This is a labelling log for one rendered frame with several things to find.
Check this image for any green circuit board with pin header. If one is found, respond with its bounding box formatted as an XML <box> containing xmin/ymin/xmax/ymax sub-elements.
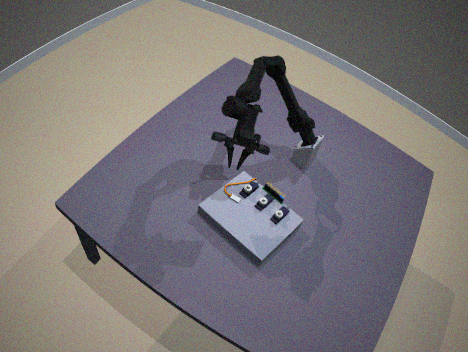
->
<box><xmin>262</xmin><ymin>184</ymin><xmax>284</xmax><ymax>205</ymax></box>

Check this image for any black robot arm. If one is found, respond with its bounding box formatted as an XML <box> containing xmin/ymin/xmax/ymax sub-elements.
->
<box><xmin>221</xmin><ymin>55</ymin><xmax>318</xmax><ymax>148</ymax></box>

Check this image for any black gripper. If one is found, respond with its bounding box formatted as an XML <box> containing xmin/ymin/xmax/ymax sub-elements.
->
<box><xmin>211</xmin><ymin>120</ymin><xmax>270</xmax><ymax>170</ymax></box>

